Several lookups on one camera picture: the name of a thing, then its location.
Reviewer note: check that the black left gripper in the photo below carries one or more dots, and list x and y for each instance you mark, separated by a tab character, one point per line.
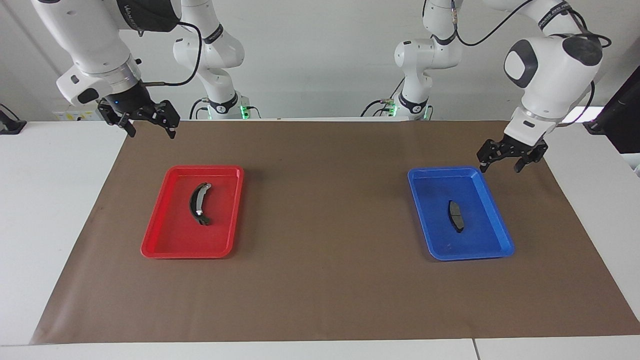
515	147

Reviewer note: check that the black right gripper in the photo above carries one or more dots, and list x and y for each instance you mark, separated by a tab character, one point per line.
130	102

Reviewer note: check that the dark brake pad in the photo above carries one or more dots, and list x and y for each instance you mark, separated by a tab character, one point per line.
455	216

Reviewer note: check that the curved brake shoe grey metal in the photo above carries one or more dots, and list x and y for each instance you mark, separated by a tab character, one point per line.
193	202

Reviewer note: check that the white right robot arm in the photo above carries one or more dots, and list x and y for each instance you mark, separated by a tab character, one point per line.
90	40

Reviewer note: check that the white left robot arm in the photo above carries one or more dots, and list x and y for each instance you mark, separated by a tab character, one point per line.
555	75

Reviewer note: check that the blue plastic tray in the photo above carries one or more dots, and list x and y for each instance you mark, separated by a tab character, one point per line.
475	240

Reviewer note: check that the red plastic tray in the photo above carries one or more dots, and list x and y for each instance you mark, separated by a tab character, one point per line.
175	235

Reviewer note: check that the black monitor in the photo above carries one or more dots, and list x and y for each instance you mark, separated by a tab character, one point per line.
625	120

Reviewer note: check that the brown paper mat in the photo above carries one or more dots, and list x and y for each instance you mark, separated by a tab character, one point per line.
320	290

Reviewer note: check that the white wall socket box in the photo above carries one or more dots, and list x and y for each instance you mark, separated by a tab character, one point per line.
75	116

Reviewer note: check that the black clamp mount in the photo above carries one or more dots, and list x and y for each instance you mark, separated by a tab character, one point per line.
10	127

